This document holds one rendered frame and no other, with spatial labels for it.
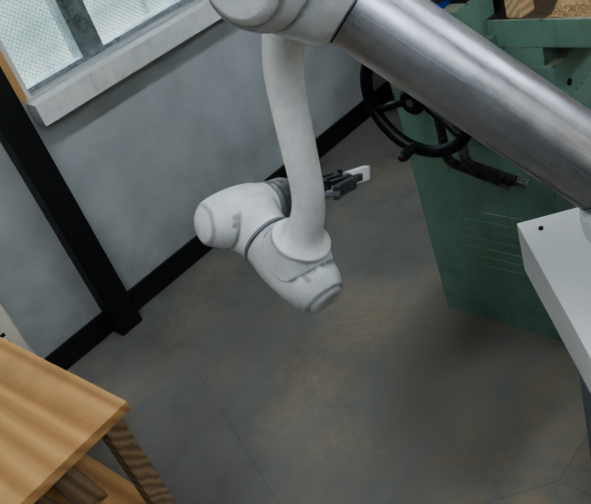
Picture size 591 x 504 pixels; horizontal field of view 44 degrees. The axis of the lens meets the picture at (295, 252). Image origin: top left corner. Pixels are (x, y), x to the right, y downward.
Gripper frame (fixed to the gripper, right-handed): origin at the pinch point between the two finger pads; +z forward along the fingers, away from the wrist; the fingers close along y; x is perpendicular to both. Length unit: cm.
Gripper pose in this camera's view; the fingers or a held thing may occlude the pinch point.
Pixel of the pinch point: (357, 175)
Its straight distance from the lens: 156.8
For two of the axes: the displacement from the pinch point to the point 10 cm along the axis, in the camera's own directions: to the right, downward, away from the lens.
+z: 7.1, -2.8, 6.4
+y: -7.0, -1.9, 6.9
